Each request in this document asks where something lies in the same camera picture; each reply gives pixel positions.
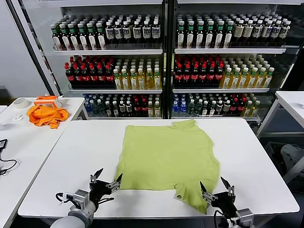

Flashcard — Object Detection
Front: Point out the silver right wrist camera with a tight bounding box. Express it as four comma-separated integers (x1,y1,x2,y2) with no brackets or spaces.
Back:
236,208,254,227

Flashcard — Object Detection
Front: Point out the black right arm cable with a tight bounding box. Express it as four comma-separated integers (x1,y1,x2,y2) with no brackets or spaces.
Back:
213,209,232,228

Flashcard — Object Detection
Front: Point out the black framed glass door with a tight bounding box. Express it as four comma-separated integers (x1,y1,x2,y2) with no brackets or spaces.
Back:
277,0,304,95
4,0,64,97

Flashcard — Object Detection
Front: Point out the crumpled orange cloth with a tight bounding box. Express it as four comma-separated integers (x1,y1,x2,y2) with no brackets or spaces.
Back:
26,105,69,129

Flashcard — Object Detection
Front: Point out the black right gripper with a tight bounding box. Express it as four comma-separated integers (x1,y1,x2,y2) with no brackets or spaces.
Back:
199,176,238,218

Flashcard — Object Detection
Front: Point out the white side table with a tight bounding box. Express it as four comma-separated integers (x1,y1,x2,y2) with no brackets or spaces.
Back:
0,96,90,228
256,91,304,185

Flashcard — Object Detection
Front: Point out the thin black table cable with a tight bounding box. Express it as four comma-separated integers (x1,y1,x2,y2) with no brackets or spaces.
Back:
0,148,19,177

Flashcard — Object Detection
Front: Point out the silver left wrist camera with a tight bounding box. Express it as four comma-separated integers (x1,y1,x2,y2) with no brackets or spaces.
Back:
67,189,90,210

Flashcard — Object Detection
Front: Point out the grey bag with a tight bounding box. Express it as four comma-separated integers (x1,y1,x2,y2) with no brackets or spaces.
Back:
280,143,304,173

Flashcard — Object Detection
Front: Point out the light green t-shirt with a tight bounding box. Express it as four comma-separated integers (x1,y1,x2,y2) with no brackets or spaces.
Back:
114,118,221,215

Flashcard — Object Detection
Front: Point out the large white work table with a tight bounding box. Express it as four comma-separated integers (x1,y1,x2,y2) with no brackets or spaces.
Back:
18,118,300,228

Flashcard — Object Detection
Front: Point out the white cabinet shelf board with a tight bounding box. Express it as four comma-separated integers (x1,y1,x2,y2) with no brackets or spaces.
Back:
174,48,287,55
87,116,162,120
172,88,270,94
67,89,163,94
171,116,261,121
53,48,163,56

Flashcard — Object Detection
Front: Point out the white beverage cabinet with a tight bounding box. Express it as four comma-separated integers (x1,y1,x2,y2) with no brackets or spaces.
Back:
53,0,167,121
167,0,294,123

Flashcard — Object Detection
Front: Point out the dark bottle blue label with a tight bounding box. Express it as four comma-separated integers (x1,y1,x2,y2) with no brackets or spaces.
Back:
262,20,273,43
122,20,133,45
151,20,161,44
132,20,143,44
114,21,124,45
271,20,283,43
105,21,115,45
279,20,292,43
253,20,264,43
142,20,152,44

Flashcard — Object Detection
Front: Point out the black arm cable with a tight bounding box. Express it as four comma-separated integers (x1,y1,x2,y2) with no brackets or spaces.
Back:
213,209,232,228
55,192,72,203

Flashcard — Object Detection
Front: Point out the dark bottle green cap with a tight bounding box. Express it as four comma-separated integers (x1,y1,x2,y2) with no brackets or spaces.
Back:
186,20,195,49
77,22,89,50
195,20,205,49
224,20,235,49
205,20,215,49
59,23,71,51
68,23,80,50
96,22,107,50
51,23,63,51
176,20,186,49
86,22,98,50
214,20,225,49

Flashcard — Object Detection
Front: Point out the dark bottle beige label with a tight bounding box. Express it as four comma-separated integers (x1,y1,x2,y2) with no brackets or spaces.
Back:
234,20,245,43
243,20,254,43

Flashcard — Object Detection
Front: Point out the beige tape roll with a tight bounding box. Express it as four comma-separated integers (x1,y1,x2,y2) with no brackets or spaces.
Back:
13,98,30,110

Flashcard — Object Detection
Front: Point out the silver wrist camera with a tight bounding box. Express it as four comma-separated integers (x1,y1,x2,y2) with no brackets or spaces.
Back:
67,189,90,210
236,208,254,227

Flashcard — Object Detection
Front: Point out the black plastic crate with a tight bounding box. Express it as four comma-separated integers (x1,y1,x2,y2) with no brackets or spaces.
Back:
265,142,304,178

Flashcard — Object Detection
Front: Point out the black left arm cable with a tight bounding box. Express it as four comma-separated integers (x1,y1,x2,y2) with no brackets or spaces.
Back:
55,192,72,203

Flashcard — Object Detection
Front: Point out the orange and white box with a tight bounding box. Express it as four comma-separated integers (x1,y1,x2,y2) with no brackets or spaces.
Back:
33,95,63,109

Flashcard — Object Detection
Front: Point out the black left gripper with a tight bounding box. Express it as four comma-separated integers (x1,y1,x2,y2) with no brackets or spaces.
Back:
89,168,124,210

